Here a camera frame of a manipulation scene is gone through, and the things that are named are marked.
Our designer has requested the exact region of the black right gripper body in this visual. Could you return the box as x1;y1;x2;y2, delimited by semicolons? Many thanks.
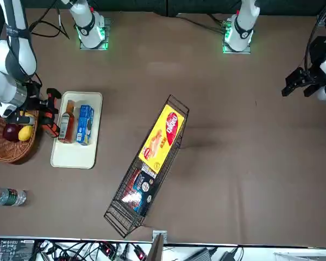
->
23;80;43;111

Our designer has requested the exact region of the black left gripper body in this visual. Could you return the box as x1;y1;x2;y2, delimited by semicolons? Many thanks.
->
300;64;326;89

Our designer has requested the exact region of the orange black barcode scanner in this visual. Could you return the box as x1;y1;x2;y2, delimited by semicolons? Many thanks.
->
40;87;62;139

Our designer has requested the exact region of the blue Oreo cookie box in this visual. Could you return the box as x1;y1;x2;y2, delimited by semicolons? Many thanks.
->
76;105;95;145

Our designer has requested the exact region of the cream plastic tray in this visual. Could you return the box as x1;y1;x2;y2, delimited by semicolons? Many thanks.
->
50;91;103;169

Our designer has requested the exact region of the large amber tea bottle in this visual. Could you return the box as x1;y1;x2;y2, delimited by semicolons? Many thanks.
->
58;100;76;144

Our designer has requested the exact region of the yellow lemon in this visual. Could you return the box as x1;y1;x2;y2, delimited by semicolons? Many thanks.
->
18;125;34;141

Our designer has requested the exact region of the dark red apple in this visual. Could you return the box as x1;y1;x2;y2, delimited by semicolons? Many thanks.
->
2;123;20;141

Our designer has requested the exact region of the brown wicker basket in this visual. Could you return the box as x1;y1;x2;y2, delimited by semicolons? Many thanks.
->
0;108;40;164

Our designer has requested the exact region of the clear water bottle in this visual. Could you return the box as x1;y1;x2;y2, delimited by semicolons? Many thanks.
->
0;188;27;207

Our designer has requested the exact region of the yellow snack box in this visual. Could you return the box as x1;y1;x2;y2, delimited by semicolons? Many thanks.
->
138;104;185;174

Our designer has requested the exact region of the dark blue cookie box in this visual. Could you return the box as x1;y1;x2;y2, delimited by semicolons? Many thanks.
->
121;168;157;215

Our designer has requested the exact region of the black power adapter brick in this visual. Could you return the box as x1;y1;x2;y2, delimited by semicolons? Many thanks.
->
0;239;36;261

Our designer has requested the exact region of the small black power adapter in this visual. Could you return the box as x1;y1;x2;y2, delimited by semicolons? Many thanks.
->
220;250;239;261

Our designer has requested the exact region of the grey power adapter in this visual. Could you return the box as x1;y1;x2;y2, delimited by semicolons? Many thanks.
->
184;246;217;261

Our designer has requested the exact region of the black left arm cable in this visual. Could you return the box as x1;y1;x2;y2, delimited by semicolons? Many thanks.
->
304;0;326;72

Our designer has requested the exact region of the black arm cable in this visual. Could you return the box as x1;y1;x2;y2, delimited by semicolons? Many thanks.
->
304;0;326;72
28;0;71;40

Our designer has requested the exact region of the black wire rack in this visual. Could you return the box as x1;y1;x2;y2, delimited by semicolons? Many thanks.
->
103;94;190;239

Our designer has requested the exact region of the black shelf cable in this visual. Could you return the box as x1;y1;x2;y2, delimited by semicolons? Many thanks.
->
40;240;104;261

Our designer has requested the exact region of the aluminium frame post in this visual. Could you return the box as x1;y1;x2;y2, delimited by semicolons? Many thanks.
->
148;230;168;261

